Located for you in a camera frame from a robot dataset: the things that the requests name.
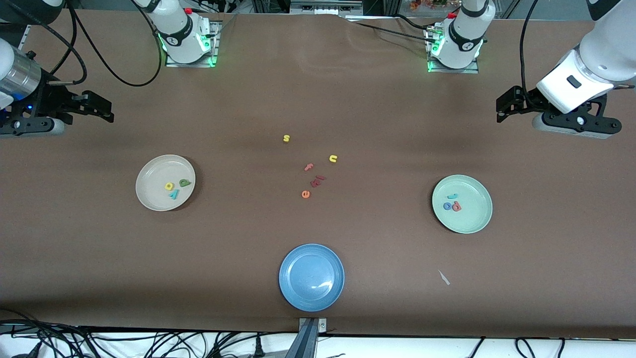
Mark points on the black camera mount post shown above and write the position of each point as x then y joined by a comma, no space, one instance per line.
305,343

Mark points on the brown table cover sheet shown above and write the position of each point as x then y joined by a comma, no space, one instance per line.
99,258

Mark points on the salmon red foam letter p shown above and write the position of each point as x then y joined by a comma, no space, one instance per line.
459,205

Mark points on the blue plate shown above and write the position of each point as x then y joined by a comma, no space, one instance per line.
308,268

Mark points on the green foam letter p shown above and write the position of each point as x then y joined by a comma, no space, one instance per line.
187,185

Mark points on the black power plug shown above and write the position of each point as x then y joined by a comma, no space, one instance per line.
258,348

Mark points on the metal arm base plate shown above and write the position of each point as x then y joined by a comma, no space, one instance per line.
215,49
472,70

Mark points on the beige plate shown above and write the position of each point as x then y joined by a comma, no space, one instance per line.
154,194

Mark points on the grey device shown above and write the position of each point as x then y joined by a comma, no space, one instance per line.
323,6

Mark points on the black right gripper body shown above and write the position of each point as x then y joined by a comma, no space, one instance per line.
48,96

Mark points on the orange patterned object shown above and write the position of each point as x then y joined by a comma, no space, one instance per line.
427,5

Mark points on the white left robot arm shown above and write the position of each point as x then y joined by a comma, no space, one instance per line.
464,35

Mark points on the pale green plate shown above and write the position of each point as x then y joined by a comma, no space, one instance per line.
472,219

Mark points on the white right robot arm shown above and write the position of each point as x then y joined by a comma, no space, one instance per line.
174,35

